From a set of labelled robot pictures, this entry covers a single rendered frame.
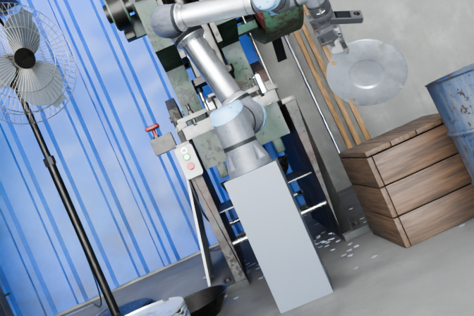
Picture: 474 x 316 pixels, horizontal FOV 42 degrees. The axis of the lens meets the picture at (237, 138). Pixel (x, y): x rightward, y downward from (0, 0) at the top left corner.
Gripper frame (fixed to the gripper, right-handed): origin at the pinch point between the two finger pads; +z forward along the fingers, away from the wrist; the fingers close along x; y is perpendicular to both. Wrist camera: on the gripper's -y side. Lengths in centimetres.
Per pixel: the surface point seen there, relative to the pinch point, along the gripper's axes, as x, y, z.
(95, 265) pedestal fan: 7, 150, 52
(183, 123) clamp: -30, 83, 25
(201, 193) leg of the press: 11, 78, 29
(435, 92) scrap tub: 46, -20, -11
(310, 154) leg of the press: 3, 33, 42
